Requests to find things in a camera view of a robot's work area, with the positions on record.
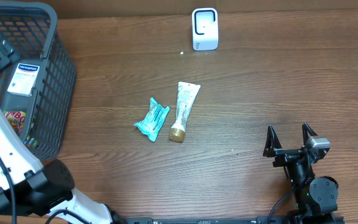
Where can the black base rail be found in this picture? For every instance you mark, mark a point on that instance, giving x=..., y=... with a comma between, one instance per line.
x=257, y=220

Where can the white tube with gold cap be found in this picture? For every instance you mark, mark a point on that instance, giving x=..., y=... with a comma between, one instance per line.
x=186, y=96

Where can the white barcode scanner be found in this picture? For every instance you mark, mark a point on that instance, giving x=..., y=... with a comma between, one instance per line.
x=205, y=29

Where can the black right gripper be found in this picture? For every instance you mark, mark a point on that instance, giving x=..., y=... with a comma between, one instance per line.
x=271, y=149

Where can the grey plastic shopping basket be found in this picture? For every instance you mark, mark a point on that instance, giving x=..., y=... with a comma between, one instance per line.
x=31, y=27

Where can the colourful Haribo candy bag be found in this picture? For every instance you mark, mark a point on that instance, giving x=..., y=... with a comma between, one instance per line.
x=16, y=119

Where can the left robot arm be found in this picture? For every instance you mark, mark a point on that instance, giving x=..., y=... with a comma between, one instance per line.
x=29, y=187

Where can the white Hansaplast plaster box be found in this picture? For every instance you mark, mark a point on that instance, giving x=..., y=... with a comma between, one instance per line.
x=23, y=79

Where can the teal tissue packet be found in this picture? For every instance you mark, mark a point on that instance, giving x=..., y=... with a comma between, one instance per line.
x=154, y=120

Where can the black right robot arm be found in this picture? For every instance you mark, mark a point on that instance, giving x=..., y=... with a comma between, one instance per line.
x=315, y=197

